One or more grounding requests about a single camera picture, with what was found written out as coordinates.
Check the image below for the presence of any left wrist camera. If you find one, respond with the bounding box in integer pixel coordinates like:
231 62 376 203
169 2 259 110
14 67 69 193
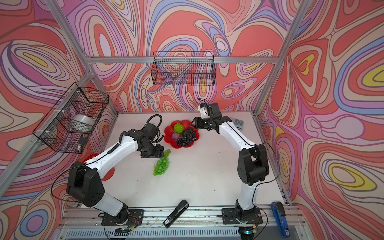
141 114 164 144

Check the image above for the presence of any dark purple grape bunch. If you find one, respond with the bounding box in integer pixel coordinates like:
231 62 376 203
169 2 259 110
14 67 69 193
177 128 198 147

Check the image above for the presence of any green bumpy pear fruit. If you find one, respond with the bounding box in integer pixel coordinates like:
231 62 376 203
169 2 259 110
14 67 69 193
174 123 185 134

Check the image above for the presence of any wall wire basket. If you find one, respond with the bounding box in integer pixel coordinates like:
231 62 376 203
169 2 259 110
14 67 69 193
151 51 217 86
33 83 110 154

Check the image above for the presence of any red flower-shaped fruit bowl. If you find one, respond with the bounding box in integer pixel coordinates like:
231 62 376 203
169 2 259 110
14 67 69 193
164 120 200 149

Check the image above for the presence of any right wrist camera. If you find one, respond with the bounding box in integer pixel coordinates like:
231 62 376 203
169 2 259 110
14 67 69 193
197 98 222 119

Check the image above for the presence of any red pen cup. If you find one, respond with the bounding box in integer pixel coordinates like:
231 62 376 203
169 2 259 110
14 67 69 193
80 153 115 182

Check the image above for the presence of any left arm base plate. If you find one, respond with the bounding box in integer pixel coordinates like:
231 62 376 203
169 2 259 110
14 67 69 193
102 209 145 227

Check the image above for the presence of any blue stapler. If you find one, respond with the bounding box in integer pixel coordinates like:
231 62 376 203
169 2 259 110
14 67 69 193
271 202 291 239

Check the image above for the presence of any green grape bunch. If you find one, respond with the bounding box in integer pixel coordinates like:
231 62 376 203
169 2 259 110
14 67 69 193
153 149 171 176

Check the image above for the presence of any white tape roll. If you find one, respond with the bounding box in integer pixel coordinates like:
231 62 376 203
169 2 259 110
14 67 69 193
70 115 95 134

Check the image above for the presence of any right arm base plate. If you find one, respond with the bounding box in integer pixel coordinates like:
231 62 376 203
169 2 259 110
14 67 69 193
218 207 263 226

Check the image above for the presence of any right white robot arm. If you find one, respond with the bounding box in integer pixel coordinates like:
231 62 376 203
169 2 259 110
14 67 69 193
191 117 270 216

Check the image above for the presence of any back wall wire basket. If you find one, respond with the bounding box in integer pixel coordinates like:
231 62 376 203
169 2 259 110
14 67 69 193
151 51 217 86

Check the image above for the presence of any grey calculator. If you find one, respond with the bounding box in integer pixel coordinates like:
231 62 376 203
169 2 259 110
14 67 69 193
232 118 244 131

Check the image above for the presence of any black stapler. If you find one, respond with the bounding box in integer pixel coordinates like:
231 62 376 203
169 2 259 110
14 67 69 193
163 200 189 229

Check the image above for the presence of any left wall wire basket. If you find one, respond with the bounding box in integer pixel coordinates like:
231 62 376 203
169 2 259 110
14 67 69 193
33 83 110 154

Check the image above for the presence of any purple fig fruit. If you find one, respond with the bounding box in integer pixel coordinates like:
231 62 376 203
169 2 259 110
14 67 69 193
171 132 182 142

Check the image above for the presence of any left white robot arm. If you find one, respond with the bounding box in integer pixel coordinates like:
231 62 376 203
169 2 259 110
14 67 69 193
67 126 164 225

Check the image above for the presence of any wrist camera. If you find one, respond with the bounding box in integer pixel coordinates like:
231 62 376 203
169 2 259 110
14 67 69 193
197 98 222 119
141 114 164 144

